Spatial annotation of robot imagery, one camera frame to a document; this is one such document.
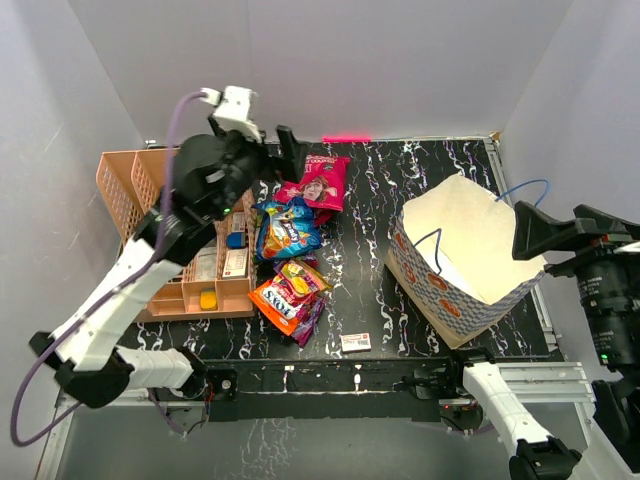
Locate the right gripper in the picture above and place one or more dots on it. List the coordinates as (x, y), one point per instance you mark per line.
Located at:
(596, 233)

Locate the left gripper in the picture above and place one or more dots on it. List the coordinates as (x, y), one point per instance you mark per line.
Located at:
(287, 166)

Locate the pink popcorn snack bag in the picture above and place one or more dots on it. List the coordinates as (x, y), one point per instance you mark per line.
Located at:
(322, 187)

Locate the colourful skittles bag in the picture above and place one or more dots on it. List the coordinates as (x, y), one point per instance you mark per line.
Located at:
(287, 230)

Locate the checkered paper bag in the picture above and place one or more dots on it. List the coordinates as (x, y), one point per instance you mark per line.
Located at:
(451, 252)

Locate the orange fruits candy bag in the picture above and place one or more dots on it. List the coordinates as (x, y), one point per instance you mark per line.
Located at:
(283, 305)

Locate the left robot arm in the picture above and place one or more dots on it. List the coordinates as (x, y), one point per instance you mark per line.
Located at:
(206, 176)

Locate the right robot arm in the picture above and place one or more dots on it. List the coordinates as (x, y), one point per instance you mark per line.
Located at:
(502, 391)

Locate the pink tape strip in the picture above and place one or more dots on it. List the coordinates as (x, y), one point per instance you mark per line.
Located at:
(346, 138)

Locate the blue item in organizer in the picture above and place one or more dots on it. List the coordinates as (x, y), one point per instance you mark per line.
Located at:
(237, 240)

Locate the white red box in organizer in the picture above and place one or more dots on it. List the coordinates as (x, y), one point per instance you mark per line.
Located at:
(236, 263)

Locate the orange plastic file organizer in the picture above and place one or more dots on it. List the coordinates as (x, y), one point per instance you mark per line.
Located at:
(130, 183)

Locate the yellow item in organizer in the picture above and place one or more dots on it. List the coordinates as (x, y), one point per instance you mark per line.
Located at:
(208, 300)

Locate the small white red box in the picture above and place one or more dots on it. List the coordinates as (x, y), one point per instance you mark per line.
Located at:
(353, 343)

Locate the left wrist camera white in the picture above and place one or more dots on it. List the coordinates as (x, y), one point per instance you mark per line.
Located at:
(232, 111)

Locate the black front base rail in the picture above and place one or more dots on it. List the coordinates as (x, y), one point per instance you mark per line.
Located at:
(418, 389)

